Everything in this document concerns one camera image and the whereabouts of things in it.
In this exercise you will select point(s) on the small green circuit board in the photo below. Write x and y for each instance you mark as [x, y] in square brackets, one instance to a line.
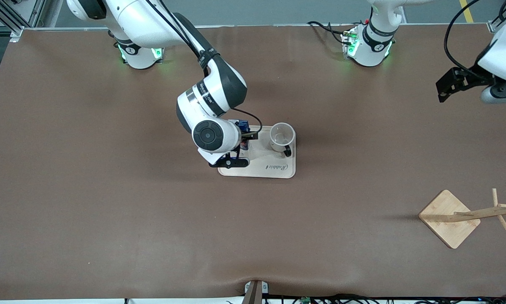
[306, 300]

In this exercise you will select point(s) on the brown table mat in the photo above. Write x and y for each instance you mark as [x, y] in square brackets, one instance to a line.
[151, 232]

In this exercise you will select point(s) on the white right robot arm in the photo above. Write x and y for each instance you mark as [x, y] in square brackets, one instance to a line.
[143, 21]

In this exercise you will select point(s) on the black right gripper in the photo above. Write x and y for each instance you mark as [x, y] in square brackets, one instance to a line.
[243, 139]

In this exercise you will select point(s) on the aluminium frame post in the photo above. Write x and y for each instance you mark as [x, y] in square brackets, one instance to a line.
[494, 26]
[33, 12]

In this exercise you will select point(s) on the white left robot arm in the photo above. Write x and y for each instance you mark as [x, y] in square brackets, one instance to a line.
[375, 42]

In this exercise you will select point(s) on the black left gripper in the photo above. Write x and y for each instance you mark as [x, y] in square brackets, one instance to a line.
[472, 77]

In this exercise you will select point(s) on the blue white milk carton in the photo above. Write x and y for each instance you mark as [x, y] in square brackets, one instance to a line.
[243, 125]

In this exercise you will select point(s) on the wooden mug rack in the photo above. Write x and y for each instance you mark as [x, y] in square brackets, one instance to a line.
[447, 219]

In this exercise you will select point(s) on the beige tray with rabbit print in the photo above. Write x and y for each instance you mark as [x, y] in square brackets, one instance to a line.
[257, 158]

